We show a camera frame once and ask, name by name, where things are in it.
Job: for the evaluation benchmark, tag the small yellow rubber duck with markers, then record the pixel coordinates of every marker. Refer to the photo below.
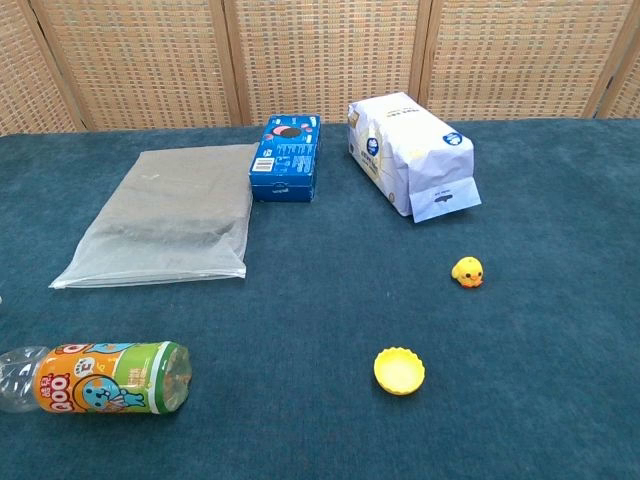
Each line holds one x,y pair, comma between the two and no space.
467,272

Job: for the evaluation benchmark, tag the blue felt table cover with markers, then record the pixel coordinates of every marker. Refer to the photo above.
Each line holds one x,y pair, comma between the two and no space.
320,300

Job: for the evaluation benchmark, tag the clear zip bag grey cloth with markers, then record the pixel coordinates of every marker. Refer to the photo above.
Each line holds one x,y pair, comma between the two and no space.
165,220

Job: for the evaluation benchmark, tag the orange green label juice bottle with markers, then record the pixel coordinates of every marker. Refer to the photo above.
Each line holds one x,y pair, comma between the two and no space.
100,380

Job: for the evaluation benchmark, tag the blue cookie box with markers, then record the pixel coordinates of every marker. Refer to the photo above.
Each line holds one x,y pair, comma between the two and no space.
285,160

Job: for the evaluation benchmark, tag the yellow scalloped plastic cap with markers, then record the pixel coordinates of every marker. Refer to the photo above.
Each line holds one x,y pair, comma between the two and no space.
400,372

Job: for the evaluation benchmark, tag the woven bamboo folding screen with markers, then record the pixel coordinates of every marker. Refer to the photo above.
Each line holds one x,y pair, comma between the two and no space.
325,50

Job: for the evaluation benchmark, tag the white snack bag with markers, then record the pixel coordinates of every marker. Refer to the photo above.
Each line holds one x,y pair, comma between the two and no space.
410,150

